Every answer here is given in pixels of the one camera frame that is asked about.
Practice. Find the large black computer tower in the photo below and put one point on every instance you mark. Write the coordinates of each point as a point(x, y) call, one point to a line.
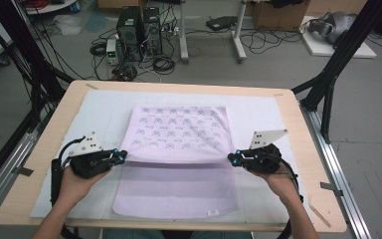
point(129, 33)

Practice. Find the slim black computer tower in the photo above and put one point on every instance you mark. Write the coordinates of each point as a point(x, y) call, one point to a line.
point(152, 30)

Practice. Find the grey rounded machine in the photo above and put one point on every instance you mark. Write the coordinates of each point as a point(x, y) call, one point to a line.
point(335, 25)

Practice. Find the black frame strut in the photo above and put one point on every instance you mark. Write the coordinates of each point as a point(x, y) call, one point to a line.
point(344, 49)

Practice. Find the aluminium rail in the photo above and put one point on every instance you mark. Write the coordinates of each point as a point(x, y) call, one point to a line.
point(338, 172)
point(13, 159)

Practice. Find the person's right hand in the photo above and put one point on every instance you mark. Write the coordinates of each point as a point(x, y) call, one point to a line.
point(282, 186)

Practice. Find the brown cardboard box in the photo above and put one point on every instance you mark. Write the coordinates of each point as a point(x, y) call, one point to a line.
point(278, 18)

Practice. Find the lilac printed towel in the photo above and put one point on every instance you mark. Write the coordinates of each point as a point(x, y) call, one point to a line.
point(179, 139)

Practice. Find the white bench power supply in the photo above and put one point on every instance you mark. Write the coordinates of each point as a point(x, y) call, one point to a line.
point(112, 51)

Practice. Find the white grid foam mat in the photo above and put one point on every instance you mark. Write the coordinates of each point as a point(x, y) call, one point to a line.
point(106, 109)

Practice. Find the white round table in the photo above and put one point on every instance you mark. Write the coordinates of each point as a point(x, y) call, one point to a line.
point(53, 8)

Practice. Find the flat black box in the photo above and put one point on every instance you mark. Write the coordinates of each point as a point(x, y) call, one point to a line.
point(222, 23)

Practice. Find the black tape piece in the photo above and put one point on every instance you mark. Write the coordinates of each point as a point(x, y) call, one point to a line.
point(25, 171)

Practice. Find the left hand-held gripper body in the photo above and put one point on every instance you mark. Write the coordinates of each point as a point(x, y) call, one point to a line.
point(89, 166)

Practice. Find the tan tape strip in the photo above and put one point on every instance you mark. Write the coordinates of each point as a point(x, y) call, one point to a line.
point(320, 215)

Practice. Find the clear plastic sheet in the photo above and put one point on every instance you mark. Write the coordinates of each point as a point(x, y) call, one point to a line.
point(68, 25)

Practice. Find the white metal stand frame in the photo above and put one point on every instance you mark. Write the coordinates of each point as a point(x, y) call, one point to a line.
point(183, 33)

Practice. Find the grey tape piece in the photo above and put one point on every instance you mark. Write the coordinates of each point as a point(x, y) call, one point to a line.
point(330, 187)

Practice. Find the white floor board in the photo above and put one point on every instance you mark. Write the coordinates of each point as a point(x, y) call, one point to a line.
point(321, 48)

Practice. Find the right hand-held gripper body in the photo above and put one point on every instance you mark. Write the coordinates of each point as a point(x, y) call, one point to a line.
point(265, 161)

